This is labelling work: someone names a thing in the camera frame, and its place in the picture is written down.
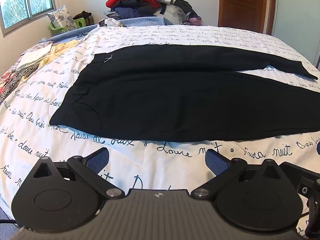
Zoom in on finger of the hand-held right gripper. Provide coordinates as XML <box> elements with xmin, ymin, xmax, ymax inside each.
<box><xmin>279</xmin><ymin>162</ymin><xmax>320</xmax><ymax>201</ymax></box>

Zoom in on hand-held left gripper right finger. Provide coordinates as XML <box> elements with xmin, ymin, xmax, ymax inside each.
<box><xmin>190</xmin><ymin>148</ymin><xmax>288</xmax><ymax>201</ymax></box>

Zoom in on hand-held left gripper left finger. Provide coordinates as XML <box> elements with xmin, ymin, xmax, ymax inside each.
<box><xmin>28</xmin><ymin>147</ymin><xmax>126</xmax><ymax>201</ymax></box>

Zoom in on black pants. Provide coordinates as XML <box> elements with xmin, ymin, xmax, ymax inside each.
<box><xmin>49</xmin><ymin>39</ymin><xmax>320</xmax><ymax>143</ymax></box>

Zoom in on white script-printed blanket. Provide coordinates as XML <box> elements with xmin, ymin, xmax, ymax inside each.
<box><xmin>0</xmin><ymin>24</ymin><xmax>320</xmax><ymax>237</ymax></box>

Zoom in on floral striped cloth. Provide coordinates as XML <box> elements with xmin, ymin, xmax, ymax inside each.
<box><xmin>0</xmin><ymin>63</ymin><xmax>40</xmax><ymax>105</ymax></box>

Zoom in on yellow cloth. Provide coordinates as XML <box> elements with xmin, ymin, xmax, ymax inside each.
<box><xmin>37</xmin><ymin>40</ymin><xmax>79</xmax><ymax>67</ymax></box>

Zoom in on white folded cloth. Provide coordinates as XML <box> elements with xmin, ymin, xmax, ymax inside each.
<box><xmin>16</xmin><ymin>41</ymin><xmax>55</xmax><ymax>70</ymax></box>

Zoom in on black and white patterned cloth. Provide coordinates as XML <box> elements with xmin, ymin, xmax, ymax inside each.
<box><xmin>98</xmin><ymin>11</ymin><xmax>123</xmax><ymax>28</ymax></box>

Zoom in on blue bed sheet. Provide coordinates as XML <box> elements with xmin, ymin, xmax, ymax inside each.
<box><xmin>37</xmin><ymin>16</ymin><xmax>175</xmax><ymax>46</ymax></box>

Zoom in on dark bag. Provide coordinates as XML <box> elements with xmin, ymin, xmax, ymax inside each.
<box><xmin>72</xmin><ymin>10</ymin><xmax>94</xmax><ymax>27</ymax></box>

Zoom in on floral pillow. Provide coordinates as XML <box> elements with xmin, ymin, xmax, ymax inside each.
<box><xmin>47</xmin><ymin>6</ymin><xmax>77</xmax><ymax>30</ymax></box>

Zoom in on clear plastic bag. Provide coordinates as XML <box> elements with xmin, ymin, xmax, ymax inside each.
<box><xmin>153</xmin><ymin>4</ymin><xmax>187</xmax><ymax>25</ymax></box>

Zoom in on pile of clothes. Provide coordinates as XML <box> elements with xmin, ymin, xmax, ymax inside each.
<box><xmin>103</xmin><ymin>0</ymin><xmax>198</xmax><ymax>26</ymax></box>

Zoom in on wooden door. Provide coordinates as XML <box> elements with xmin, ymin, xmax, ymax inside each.
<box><xmin>217</xmin><ymin>0</ymin><xmax>276</xmax><ymax>36</ymax></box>

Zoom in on white flower-printed wardrobe door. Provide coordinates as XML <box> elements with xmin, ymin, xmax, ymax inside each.
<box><xmin>271</xmin><ymin>0</ymin><xmax>320</xmax><ymax>68</ymax></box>

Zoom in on window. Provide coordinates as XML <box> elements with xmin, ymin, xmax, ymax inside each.
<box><xmin>0</xmin><ymin>0</ymin><xmax>57</xmax><ymax>37</ymax></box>

